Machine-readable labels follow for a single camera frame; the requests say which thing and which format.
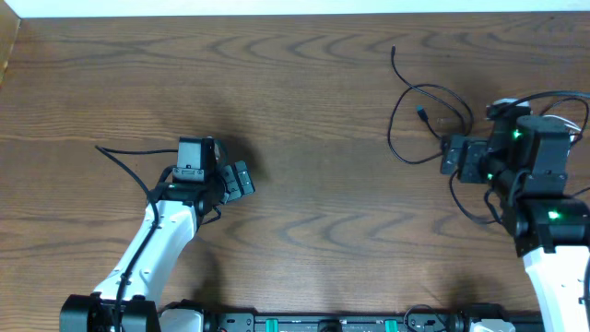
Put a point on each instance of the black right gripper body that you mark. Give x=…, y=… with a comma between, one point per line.
x=470, y=168

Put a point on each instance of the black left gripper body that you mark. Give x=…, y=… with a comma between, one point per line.
x=228, y=186

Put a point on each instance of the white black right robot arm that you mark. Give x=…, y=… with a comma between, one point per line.
x=523, y=162

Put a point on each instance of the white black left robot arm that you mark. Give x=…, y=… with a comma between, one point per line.
x=128, y=299

